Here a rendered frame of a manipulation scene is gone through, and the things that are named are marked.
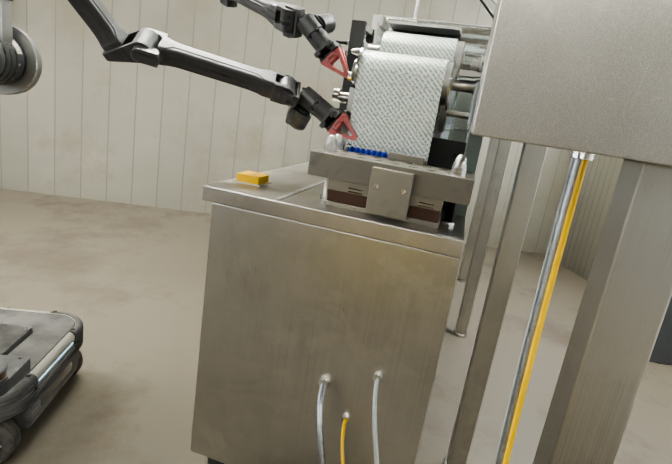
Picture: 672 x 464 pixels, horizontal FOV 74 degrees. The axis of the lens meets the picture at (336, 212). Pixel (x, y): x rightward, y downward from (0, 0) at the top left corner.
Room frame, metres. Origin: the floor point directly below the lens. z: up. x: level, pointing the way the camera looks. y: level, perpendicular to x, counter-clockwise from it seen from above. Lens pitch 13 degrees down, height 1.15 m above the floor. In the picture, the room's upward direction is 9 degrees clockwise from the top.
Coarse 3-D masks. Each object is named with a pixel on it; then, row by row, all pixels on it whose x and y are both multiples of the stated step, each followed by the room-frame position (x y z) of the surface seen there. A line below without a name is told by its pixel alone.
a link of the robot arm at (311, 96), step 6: (306, 90) 1.31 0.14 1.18; (312, 90) 1.32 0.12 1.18; (300, 96) 1.31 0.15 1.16; (306, 96) 1.30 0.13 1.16; (312, 96) 1.30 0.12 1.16; (318, 96) 1.31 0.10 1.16; (300, 102) 1.32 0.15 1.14; (306, 102) 1.30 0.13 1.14; (312, 102) 1.30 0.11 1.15; (300, 108) 1.34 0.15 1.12; (306, 108) 1.31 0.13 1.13
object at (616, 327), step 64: (512, 192) 1.33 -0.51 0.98; (640, 192) 0.43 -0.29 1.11; (512, 256) 1.29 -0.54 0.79; (640, 256) 0.43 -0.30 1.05; (576, 320) 0.48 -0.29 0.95; (640, 320) 0.42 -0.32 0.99; (576, 384) 0.43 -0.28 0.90; (640, 384) 0.42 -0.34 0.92; (448, 448) 1.36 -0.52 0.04; (576, 448) 0.43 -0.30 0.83
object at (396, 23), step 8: (384, 16) 1.60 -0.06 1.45; (384, 24) 1.61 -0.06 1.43; (392, 24) 1.60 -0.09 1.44; (400, 24) 1.58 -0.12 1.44; (408, 24) 1.57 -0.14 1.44; (416, 24) 1.57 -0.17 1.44; (424, 24) 1.56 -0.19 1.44; (432, 24) 1.55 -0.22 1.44; (440, 24) 1.55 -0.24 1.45; (448, 24) 1.54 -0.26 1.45; (456, 24) 1.53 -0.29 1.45; (464, 24) 1.53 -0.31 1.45; (432, 32) 1.64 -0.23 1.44; (440, 32) 1.61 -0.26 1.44; (448, 32) 1.59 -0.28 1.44; (456, 32) 1.57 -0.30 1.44; (464, 32) 1.60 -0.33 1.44; (472, 32) 1.59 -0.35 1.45; (480, 32) 1.55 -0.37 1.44; (488, 32) 1.54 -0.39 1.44
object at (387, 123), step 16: (368, 96) 1.29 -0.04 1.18; (384, 96) 1.27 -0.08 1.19; (352, 112) 1.30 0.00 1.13; (368, 112) 1.28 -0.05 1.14; (384, 112) 1.27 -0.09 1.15; (400, 112) 1.26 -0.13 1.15; (416, 112) 1.25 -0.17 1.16; (432, 112) 1.24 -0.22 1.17; (368, 128) 1.28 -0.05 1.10; (384, 128) 1.27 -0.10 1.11; (400, 128) 1.26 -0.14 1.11; (416, 128) 1.25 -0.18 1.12; (432, 128) 1.24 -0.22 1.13; (352, 144) 1.29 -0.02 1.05; (368, 144) 1.28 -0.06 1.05; (384, 144) 1.27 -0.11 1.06; (400, 144) 1.26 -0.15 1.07; (416, 144) 1.25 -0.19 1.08
